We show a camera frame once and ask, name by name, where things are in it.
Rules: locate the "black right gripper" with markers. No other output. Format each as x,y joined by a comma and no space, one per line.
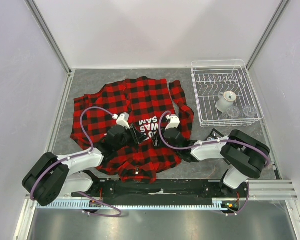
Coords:
157,141

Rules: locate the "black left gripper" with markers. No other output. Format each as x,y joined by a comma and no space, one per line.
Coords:
137,137

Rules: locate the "red black plaid shirt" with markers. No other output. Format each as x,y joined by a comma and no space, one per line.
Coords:
145,100

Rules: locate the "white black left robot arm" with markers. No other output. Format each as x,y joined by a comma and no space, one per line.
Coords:
56,175

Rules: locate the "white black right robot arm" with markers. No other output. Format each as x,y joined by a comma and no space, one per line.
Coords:
246,156

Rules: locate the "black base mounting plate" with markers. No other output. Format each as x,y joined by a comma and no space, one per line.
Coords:
111,188

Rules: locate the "grey ceramic teapot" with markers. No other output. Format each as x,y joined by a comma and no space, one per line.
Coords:
225,100

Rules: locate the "clear glass cup left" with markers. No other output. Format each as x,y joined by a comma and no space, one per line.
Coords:
232,112

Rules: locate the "clear glass cup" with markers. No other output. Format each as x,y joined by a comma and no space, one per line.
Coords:
232,112
249,111

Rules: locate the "clear glass cup right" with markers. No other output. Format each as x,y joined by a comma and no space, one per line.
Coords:
249,111

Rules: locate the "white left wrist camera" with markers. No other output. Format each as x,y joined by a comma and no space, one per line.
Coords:
122,119

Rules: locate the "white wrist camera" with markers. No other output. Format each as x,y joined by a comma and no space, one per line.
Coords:
122,119
173,121

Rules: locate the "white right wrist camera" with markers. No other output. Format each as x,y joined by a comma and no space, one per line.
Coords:
173,121

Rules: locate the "black wire frame stand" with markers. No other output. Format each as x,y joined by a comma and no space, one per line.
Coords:
215,134

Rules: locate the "white wire dish rack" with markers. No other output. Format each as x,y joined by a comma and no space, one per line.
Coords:
210,77

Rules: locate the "light blue cable duct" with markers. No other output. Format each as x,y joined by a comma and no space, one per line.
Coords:
85,204

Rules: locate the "aluminium frame post left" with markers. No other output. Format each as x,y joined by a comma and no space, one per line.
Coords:
36,13

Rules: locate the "aluminium frame post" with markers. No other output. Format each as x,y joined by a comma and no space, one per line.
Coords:
36,13
279,11

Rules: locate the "aluminium frame post right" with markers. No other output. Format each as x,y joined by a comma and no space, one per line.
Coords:
279,11

